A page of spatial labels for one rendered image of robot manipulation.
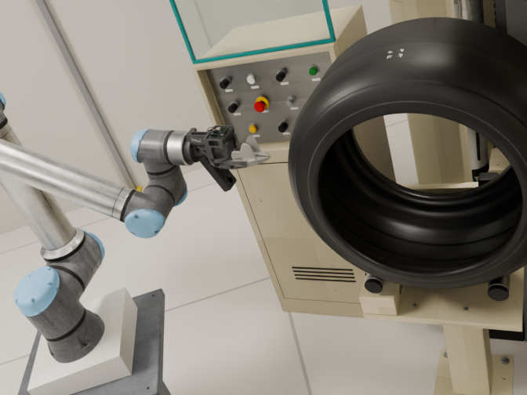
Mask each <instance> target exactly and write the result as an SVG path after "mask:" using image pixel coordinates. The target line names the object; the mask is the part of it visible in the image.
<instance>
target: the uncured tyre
mask: <svg viewBox="0 0 527 395"><path fill-rule="evenodd" d="M435 18H437V19H436V22H435V25H434V28H433V30H432V31H431V27H432V24H433V22H434V19H435ZM405 48H407V50H406V54H405V58H397V59H391V60H383V59H384V55H385V52H386V51H389V50H394V49H405ZM322 78H323V80H322V79H321V81H322V82H321V83H320V84H319V85H318V86H317V87H316V89H315V90H314V91H313V92H312V94H311V96H310V97H309V99H308V100H307V102H306V103H305V104H304V106H303V108H302V110H301V111H300V113H299V115H298V117H297V119H296V122H295V125H294V127H293V131H292V135H291V138H290V143H289V156H288V172H289V182H290V186H291V189H292V192H293V197H294V198H295V201H296V203H297V206H298V208H299V210H300V211H301V213H302V215H303V217H304V218H305V220H306V221H307V223H308V224H309V226H310V227H311V229H312V230H313V231H314V232H315V233H316V234H317V235H318V236H319V237H320V238H321V239H322V240H323V241H324V242H325V243H326V244H327V245H328V246H329V247H330V248H331V249H332V250H333V251H334V252H336V253H337V254H338V255H340V256H341V257H342V258H344V259H345V260H347V261H348V262H349V263H351V264H352V265H354V266H356V267H357V268H359V269H361V270H363V271H365V272H366V273H368V274H372V275H373V276H376V277H379V278H381V279H384V280H386V281H390V282H394V283H396V284H402V285H406V286H410V287H416V288H434V289H443V288H462V287H467V286H473V285H477V284H484V283H487V282H490V281H494V280H496V279H499V278H502V277H505V276H507V275H508V274H512V273H513V272H515V271H517V270H519V269H521V268H522V267H524V266H525V265H527V46H525V45H524V44H522V43H521V42H520V41H518V40H517V39H515V38H513V37H511V36H510V35H508V34H506V33H504V32H502V31H500V30H498V29H495V28H494V27H490V26H488V25H485V24H481V23H478V22H475V21H472V20H464V19H459V18H452V17H425V18H419V19H413V20H406V21H402V22H399V23H396V24H392V25H390V26H387V27H384V28H381V29H379V30H377V31H374V32H373V33H371V34H368V35H366V36H365V37H364V38H361V39H360V40H358V41H357V42H355V43H354V44H353V45H351V46H350V47H349V48H348V49H346V50H345V51H344V52H343V53H342V54H341V55H340V56H339V57H338V58H337V59H336V60H335V61H334V62H333V64H332V65H331V66H330V67H329V69H328V70H327V71H326V73H325V74H324V76H323V77H322ZM407 113H410V114H429V115H433V116H437V117H441V118H446V119H449V120H451V121H455V122H457V123H460V124H461V125H465V126H467V127H468V128H470V129H472V130H474V131H475V132H477V133H479V134H480V135H482V136H484V137H485V138H486V139H487V140H488V141H490V142H491V143H492V144H493V145H495V146H496V147H497V148H498V149H499V150H500V151H501V153H502V154H503V155H504V156H505V157H506V159H507V160H508V161H509V162H510V164H509V165H508V166H507V167H506V168H505V169H504V170H503V171H502V172H501V173H500V174H499V175H498V176H496V177H495V178H494V179H491V180H490V181H488V182H487V183H484V184H482V185H481V186H479V187H475V188H473V189H470V190H465V191H461V192H456V193H449V194H434V193H427V192H422V191H418V190H413V189H410V188H408V187H404V186H402V185H400V184H398V183H396V182H394V181H392V180H390V179H388V178H387V177H386V176H384V175H383V174H382V173H380V172H379V171H378V170H377V169H376V168H375V167H374V166H373V165H372V164H371V163H370V162H369V161H368V159H367V158H366V157H365V155H364V154H363V153H362V150H361V148H360V146H359V145H358V142H357V140H356V137H355V134H354V127H355V126H356V125H358V124H360V123H362V122H364V121H368V120H370V119H373V118H377V117H380V116H384V115H389V114H407Z"/></svg>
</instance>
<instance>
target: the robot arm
mask: <svg viewBox="0 0 527 395"><path fill-rule="evenodd" d="M5 107H6V101H5V97H4V96H3V94H2V93H1V92H0V184H1V185H2V187H3V189H4V190H5V192H6V193H7V194H8V195H9V197H10V199H11V200H12V202H13V204H14V205H15V206H16V208H17V209H18V211H19V212H20V214H21V215H22V216H23V218H24V219H25V221H26V222H27V224H28V226H29V227H30V228H31V230H32V231H33V232H34V234H35V236H36V237H37V239H38V240H39V241H40V243H41V244H42V246H41V249H40V254H41V256H42V258H43V259H44V260H45V262H46V265H45V266H41V267H39V268H37V269H35V271H31V272H30V273H29V274H27V275H26V276H25V277H24V278H23V279H22V280H21V281H20V283H19V284H18V285H17V286H18V287H16V289H15V292H14V296H13V298H14V302H15V304H16V305H17V306H18V308H19V310H20V312H21V313H22V314H23V315H24V316H25V317H26V318H27V319H28V320H29V321H30V322H31V323H32V324H33V325H34V326H35V327H36V329H37V330H38V331H39V332H40V333H41V334H42V336H43V337H44V338H45V339H46V342H47V344H48V347H49V352H50V354H51V356H52V357H53V358H54V359H55V360H56V361H57V362H59V363H64V364H65V363H71V362H73V361H76V360H79V359H81V358H82V357H84V356H85V355H86V354H88V353H89V352H90V351H91V350H93V349H94V348H95V346H96V345H97V344H98V343H99V341H100V340H101V338H102V336H103V334H104V329H105V326H104V321H103V320H102V319H101V318H100V316H99V315H97V314H96V313H94V312H92V311H90V310H87V309H86V308H85V307H84V306H83V305H82V304H81V303H80V301H79V300H80V298H81V296H82V294H83V292H84V291H85V289H86V288H87V286H88V285H89V282H90V281H91V280H92V278H93V276H94V274H95V273H96V272H97V270H98V269H99V267H100V265H101V263H102V261H103V259H104V255H105V249H104V246H103V243H102V242H101V240H100V239H99V238H98V237H97V236H96V235H95V234H93V233H91V232H86V230H82V229H80V228H78V227H73V226H72V225H71V223H70V221H69V219H68V218H67V217H66V215H65V213H64V211H63V210H62V208H61V207H60V205H59V203H58V202H57V200H56V199H55V197H54V196H53V195H56V196H57V197H60V198H63V199H66V200H68V201H72V202H74V203H76V204H78V205H82V206H84V207H86V208H90V209H92V210H94V211H97V212H100V213H103V214H104V215H107V216H110V217H112V218H115V219H118V220H119V221H120V222H123V223H124V224H125V227H126V229H127V230H128V231H129V232H130V233H131V234H133V235H134V236H136V237H141V238H151V237H154V236H156V235H157V234H158V233H159V232H160V230H161V229H162V228H163V227H164V225H165V221H166V220H167V218H168V216H169V213H170V212H171V210H172V209H173V207H176V206H177V205H180V204H181V203H182V202H183V201H184V200H185V199H186V198H187V194H188V190H187V183H186V181H185V179H184V176H183V173H182V171H181V168H180V165H185V166H191V165H193V164H194V163H195V162H199V161H200V162H201V163H202V165H203V166H204V167H205V169H206V170H207V171H208V173H209V174H210V175H211V176H212V177H213V178H214V179H215V181H216V182H217V183H218V185H219V186H220V187H221V188H222V190H223V191H224V192H227V191H229V190H231V188H232V187H233V186H234V184H235V183H236V181H237V180H236V178H235V177H234V176H233V174H232V173H231V172H230V170H229V169H243V168H247V167H249V166H254V165H258V164H260V163H263V162H265V161H267V160H269V158H270V155H269V154H268V153H266V152H264V151H262V150H261V149H260V147H259V145H258V143H257V141H256V139H255V138H254V137H253V136H248V137H247V140H246V142H245V143H239V144H238V145H237V143H236V141H237V140H238V139H237V135H236V132H234V126H231V125H215V126H214V127H209V128H212V129H210V130H208V129H209V128H208V129H207V131H208V132H207V131H206V132H197V129H196V128H191V129H190V131H181V130H159V129H141V130H139V131H138V132H136V134H135V135H134V136H133V138H132V141H131V145H130V152H131V155H132V158H133V160H134V161H135V162H137V163H143V164H144V168H145V169H146V172H147V175H148V178H149V180H150V182H149V183H148V185H147V186H146V187H145V189H144V191H143V192H139V191H138V190H134V189H129V188H127V187H124V186H122V185H119V184H117V183H113V182H111V181H109V180H107V179H103V178H101V177H99V176H95V175H93V174H91V173H88V172H85V171H83V170H81V169H77V168H75V167H73V166H70V165H67V164H64V163H63V162H60V161H57V160H55V159H52V158H49V157H46V156H45V155H42V154H39V153H36V152H34V151H32V150H28V149H26V148H24V147H23V145H22V143H21V142H20V141H19V139H18V137H17V136H16V134H15V132H14V131H13V129H12V127H11V126H10V124H9V121H8V119H7V117H6V116H5V115H4V113H3V111H4V110H5ZM214 129H215V130H214ZM213 130H214V131H213Z"/></svg>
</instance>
